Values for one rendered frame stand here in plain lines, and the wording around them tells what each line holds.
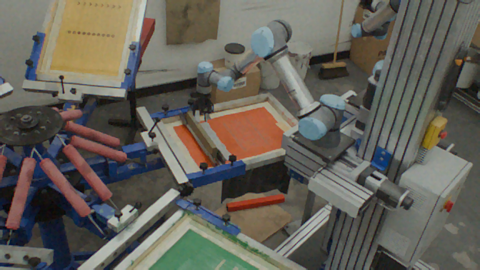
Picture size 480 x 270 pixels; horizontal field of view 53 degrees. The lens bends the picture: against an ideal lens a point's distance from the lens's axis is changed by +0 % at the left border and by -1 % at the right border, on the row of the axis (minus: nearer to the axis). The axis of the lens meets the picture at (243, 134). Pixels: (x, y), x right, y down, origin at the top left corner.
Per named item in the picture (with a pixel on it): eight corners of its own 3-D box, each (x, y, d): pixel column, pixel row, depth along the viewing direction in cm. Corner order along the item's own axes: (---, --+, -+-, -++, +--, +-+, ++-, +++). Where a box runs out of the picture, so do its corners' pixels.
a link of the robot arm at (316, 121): (341, 123, 212) (280, 15, 205) (326, 139, 202) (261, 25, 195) (321, 131, 221) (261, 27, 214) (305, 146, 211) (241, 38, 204)
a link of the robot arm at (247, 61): (291, 8, 213) (231, 62, 249) (278, 15, 206) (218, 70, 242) (306, 29, 214) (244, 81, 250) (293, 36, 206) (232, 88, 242)
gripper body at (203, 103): (200, 116, 247) (201, 97, 239) (193, 108, 252) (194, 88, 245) (213, 113, 250) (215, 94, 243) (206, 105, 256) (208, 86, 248)
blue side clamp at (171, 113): (200, 112, 295) (200, 103, 291) (203, 116, 291) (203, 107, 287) (153, 123, 283) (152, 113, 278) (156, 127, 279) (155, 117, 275)
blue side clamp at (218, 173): (241, 168, 256) (241, 158, 252) (245, 173, 253) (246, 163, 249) (188, 182, 244) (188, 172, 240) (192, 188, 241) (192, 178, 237)
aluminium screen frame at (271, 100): (268, 97, 313) (269, 92, 311) (319, 149, 273) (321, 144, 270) (152, 122, 281) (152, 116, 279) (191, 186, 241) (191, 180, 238)
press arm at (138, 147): (153, 146, 257) (153, 138, 254) (157, 153, 253) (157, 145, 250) (121, 153, 250) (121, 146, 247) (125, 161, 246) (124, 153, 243)
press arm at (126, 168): (258, 138, 292) (260, 130, 288) (263, 143, 288) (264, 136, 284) (44, 193, 242) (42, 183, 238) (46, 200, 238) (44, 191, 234)
